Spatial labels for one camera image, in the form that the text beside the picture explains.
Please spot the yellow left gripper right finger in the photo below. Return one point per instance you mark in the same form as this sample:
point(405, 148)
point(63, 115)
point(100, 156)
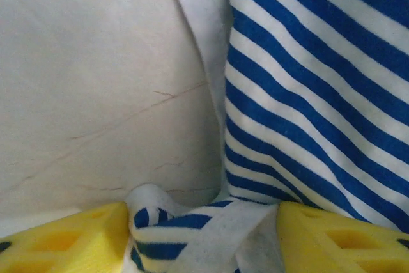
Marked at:
point(319, 247)

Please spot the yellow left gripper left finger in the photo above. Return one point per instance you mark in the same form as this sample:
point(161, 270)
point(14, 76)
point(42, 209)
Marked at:
point(64, 247)

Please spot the blue white striped tank top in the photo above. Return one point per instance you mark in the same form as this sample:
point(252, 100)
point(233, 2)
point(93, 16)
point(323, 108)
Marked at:
point(303, 94)

